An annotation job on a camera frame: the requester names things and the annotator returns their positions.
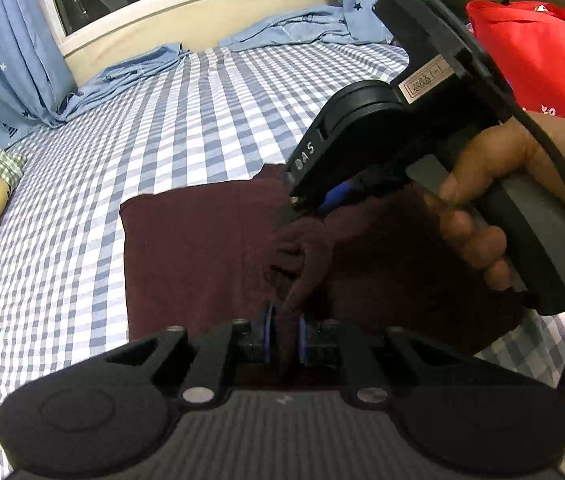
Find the red fabric tote bag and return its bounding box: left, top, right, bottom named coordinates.
left=465, top=0, right=565, bottom=118

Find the left blue star curtain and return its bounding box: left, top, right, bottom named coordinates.
left=0, top=0, right=187, bottom=148

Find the blue white checked bedsheet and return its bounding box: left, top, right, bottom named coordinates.
left=0, top=41, right=565, bottom=480

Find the person's right hand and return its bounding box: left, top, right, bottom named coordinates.
left=424, top=112, right=565, bottom=290

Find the blue star curtain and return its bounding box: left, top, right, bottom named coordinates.
left=0, top=0, right=187, bottom=148
left=218, top=0, right=394, bottom=52

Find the right blue star curtain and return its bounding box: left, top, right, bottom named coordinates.
left=218, top=0, right=394, bottom=52

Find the dark maroon graphic sweatshirt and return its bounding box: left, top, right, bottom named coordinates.
left=118, top=161, right=529, bottom=361

